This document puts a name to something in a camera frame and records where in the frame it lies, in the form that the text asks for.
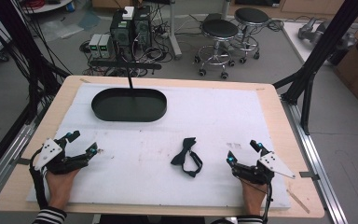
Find white box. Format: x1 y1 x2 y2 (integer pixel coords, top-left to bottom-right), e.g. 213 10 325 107
121 6 135 21

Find grey power supply unit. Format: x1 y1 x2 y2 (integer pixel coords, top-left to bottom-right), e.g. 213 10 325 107
98 34 114 59
88 34 103 59

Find black metal frame stand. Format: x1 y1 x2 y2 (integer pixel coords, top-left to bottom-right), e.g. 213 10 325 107
272 0 358 135

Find black metal frame with cables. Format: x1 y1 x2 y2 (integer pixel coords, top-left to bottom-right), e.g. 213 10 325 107
0 0 73 185

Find thin wooden stick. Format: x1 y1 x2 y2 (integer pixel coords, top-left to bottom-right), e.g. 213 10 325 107
285 189 311 215

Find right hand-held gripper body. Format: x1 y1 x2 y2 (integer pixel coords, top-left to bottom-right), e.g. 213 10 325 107
232 151 296 186

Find black oval tray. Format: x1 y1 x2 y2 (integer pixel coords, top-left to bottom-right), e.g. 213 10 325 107
90 87 168 123

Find round white table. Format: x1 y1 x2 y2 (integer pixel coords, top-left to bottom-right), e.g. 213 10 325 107
20 0 76 15

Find white foam mat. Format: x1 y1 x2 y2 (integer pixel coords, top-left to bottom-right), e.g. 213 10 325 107
26 82 292 210

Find black bow tie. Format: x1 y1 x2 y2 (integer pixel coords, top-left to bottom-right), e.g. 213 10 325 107
170 136 204 178

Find black computer tower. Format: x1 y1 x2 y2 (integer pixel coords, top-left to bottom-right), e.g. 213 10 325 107
109 10 135 60
132 5 153 50

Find white table leg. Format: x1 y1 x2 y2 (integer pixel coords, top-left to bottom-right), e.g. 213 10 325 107
167 0 183 61

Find black camera stand bar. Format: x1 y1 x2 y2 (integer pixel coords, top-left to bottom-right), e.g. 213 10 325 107
88 60 163 91

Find metal table bracket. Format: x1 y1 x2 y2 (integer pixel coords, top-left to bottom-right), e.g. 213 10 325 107
298 170 321 182
9 156 32 166

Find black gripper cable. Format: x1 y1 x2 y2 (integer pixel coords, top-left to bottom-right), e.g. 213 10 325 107
28 148 49 209
255 181 275 224

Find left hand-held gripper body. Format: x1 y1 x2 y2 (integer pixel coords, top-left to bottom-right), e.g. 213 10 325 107
34 138 90 175

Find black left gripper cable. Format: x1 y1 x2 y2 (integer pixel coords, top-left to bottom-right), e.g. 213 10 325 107
28 148 49 209

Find aluminium rail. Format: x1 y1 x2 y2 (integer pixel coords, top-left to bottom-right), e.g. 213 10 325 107
280 94 350 224
0 119 43 206

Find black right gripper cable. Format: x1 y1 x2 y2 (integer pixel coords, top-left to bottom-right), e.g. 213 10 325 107
255 181 275 224

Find black round stool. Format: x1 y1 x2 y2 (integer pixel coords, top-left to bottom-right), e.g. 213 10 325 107
229 7 271 64
193 18 241 80

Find tangle of black floor cables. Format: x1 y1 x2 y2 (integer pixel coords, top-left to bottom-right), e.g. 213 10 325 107
78 18 176 78

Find person's left hand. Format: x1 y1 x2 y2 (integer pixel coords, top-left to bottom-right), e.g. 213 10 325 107
45 169 81 210

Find person's right hand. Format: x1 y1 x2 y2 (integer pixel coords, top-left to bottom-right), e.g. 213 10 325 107
241 180 269 217

